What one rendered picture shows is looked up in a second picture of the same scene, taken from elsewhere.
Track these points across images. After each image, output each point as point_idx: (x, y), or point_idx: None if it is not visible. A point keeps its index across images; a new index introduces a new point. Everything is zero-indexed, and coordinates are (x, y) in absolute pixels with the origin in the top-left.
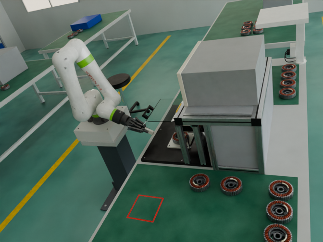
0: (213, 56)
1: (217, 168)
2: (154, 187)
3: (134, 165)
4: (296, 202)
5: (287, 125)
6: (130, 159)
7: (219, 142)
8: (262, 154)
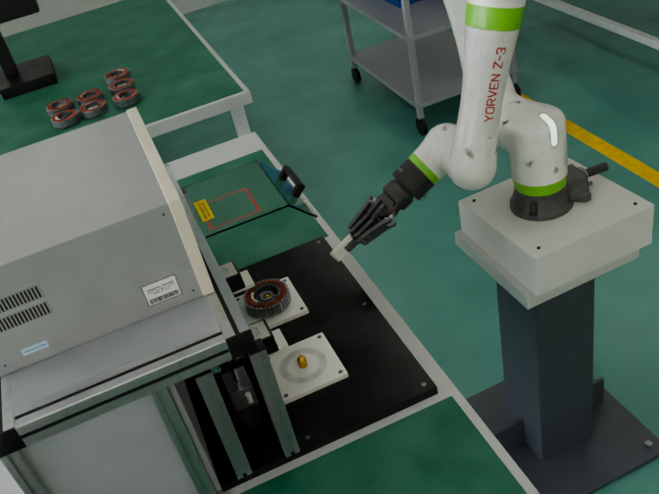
0: (75, 168)
1: None
2: (243, 230)
3: (331, 230)
4: None
5: (18, 493)
6: (523, 354)
7: None
8: None
